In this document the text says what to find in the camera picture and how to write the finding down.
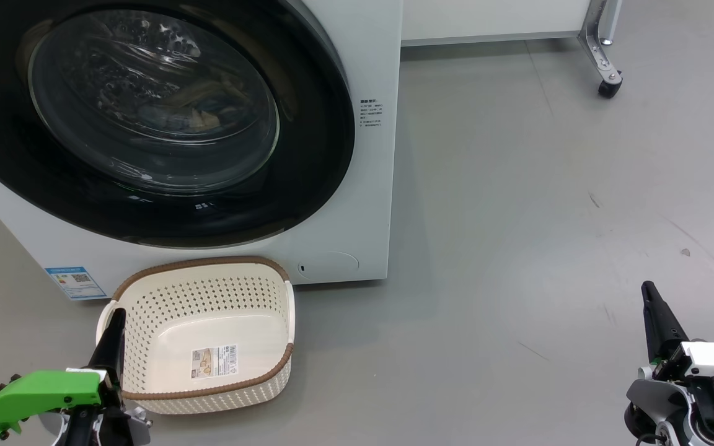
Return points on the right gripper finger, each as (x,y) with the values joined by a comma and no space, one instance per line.
(661,322)

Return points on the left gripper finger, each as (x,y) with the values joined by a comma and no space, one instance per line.
(112,353)

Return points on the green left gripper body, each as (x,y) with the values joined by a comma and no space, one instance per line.
(41,390)

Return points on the round dark glass washer door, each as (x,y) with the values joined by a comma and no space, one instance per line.
(307,155)

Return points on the white oval filter access cover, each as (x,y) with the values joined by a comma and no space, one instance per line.
(332,265)

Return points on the white front-load washing machine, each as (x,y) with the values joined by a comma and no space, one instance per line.
(369,186)

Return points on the blue energy label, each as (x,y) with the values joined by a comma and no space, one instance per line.
(75,283)

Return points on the basket product sticker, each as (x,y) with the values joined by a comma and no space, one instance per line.
(214,360)

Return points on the cream perforated laundry basket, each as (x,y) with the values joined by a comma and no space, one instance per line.
(208,310)

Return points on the metal leg with caster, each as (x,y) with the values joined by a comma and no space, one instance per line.
(602,56)

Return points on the white partition panel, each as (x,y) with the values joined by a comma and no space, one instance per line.
(493,18)

